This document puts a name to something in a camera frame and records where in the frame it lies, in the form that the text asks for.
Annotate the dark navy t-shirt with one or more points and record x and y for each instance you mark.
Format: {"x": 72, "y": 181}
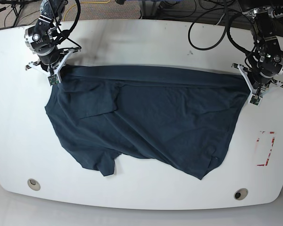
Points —
{"x": 183, "y": 118}

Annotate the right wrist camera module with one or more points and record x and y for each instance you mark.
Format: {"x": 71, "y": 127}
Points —
{"x": 53, "y": 79}

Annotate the red tape rectangle marking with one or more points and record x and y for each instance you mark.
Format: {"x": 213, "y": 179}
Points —
{"x": 263, "y": 147}

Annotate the right table grommet hole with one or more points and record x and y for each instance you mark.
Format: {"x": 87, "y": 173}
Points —
{"x": 240, "y": 194}

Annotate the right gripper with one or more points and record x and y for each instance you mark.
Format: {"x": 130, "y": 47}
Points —
{"x": 51, "y": 64}

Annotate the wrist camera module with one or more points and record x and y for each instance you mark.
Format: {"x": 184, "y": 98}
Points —
{"x": 53, "y": 79}
{"x": 255, "y": 100}

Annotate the left table grommet hole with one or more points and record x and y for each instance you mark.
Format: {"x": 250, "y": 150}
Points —
{"x": 33, "y": 184}

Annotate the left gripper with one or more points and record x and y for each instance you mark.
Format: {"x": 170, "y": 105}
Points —
{"x": 258, "y": 84}

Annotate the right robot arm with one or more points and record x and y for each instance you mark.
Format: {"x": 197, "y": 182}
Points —
{"x": 51, "y": 44}

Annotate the table grommet hole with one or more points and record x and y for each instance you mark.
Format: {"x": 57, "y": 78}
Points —
{"x": 33, "y": 184}
{"x": 240, "y": 194}

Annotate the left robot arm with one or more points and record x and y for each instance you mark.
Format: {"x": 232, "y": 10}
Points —
{"x": 265, "y": 60}

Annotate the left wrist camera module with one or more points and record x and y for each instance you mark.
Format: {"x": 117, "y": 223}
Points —
{"x": 255, "y": 100}

